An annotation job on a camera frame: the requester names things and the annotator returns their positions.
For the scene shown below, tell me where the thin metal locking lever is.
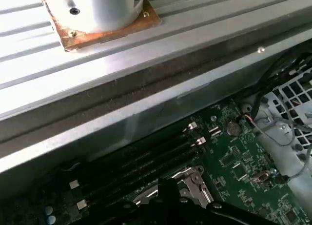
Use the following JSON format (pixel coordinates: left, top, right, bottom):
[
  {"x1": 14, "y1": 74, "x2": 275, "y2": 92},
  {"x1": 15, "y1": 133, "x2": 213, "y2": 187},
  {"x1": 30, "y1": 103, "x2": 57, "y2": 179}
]
[{"x1": 191, "y1": 172, "x2": 215, "y2": 207}]

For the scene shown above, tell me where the black RAM slot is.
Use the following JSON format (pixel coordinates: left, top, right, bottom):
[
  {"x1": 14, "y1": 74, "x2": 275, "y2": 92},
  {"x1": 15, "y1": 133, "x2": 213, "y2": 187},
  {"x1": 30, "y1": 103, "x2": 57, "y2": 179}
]
[
  {"x1": 73, "y1": 131, "x2": 203, "y2": 199},
  {"x1": 69, "y1": 122, "x2": 198, "y2": 189},
  {"x1": 77, "y1": 136, "x2": 208, "y2": 209}
]

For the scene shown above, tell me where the silver coin battery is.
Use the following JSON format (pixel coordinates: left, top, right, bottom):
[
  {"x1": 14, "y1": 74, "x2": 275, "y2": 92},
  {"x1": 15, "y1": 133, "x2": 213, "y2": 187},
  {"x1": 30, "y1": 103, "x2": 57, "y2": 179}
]
[{"x1": 225, "y1": 121, "x2": 242, "y2": 137}]

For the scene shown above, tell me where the silver USB port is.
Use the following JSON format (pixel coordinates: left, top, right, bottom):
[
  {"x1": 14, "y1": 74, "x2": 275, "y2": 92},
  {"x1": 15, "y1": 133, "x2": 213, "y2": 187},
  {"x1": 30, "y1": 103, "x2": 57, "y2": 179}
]
[{"x1": 250, "y1": 170, "x2": 272, "y2": 186}]

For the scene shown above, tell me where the thin grey wire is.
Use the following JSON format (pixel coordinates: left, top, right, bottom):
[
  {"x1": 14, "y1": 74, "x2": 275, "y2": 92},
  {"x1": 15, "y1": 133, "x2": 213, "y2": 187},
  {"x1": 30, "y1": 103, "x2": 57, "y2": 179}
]
[{"x1": 251, "y1": 117, "x2": 312, "y2": 147}]

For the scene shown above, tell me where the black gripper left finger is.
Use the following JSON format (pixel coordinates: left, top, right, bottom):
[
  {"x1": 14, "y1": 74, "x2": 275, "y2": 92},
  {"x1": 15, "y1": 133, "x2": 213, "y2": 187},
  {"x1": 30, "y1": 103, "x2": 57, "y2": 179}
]
[{"x1": 97, "y1": 178, "x2": 169, "y2": 225}]

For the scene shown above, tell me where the metal socket cover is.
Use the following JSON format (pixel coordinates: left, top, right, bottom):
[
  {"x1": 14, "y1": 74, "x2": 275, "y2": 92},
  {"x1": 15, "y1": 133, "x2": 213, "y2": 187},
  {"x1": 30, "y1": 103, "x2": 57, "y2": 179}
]
[{"x1": 133, "y1": 165, "x2": 215, "y2": 208}]

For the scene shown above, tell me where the thick black cable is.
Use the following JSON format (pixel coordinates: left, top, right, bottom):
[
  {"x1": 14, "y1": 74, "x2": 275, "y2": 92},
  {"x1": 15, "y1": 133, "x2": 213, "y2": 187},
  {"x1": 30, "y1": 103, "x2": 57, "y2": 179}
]
[{"x1": 251, "y1": 43, "x2": 312, "y2": 121}]

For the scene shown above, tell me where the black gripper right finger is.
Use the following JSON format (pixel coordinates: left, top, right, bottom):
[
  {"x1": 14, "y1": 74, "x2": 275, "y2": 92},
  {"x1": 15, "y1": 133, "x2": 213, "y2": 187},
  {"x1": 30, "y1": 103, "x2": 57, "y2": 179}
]
[{"x1": 168, "y1": 178, "x2": 277, "y2": 225}]

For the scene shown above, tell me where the silver disk bay cage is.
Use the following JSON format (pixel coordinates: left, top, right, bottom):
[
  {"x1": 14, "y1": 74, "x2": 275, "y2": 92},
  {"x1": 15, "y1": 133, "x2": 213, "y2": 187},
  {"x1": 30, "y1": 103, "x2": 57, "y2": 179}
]
[{"x1": 253, "y1": 71, "x2": 312, "y2": 177}]

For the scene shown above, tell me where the black open PC case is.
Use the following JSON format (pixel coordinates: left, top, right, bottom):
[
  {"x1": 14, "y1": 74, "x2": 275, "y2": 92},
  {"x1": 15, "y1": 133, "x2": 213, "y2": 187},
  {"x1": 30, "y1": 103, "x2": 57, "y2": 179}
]
[{"x1": 0, "y1": 21, "x2": 312, "y2": 225}]

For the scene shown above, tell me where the square brown base plate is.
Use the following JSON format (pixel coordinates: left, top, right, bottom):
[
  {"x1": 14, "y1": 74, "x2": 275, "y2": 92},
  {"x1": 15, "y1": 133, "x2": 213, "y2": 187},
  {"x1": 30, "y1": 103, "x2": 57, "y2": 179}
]
[{"x1": 39, "y1": 0, "x2": 163, "y2": 54}]

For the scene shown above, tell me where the green motherboard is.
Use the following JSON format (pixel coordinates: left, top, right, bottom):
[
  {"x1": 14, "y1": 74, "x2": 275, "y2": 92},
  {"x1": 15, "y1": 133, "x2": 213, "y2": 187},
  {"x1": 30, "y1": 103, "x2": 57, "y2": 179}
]
[{"x1": 31, "y1": 99, "x2": 312, "y2": 225}]

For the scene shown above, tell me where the CPU socket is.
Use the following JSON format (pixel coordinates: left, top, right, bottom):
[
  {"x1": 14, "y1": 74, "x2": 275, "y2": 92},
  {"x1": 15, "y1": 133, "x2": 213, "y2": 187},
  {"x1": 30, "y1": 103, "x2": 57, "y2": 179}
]
[{"x1": 131, "y1": 164, "x2": 216, "y2": 211}]

